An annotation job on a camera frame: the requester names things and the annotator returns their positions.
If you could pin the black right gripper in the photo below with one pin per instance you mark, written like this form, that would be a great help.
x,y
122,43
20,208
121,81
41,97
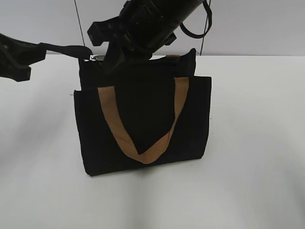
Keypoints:
x,y
127,36

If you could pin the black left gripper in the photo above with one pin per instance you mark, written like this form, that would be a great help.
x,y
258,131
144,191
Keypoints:
x,y
16,57

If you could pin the silver zipper pull with ring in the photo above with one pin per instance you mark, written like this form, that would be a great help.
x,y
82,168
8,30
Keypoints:
x,y
94,58

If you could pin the black bag with tan handles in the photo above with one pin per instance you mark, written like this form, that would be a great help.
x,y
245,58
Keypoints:
x,y
144,113

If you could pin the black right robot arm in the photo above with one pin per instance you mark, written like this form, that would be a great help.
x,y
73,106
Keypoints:
x,y
168,15

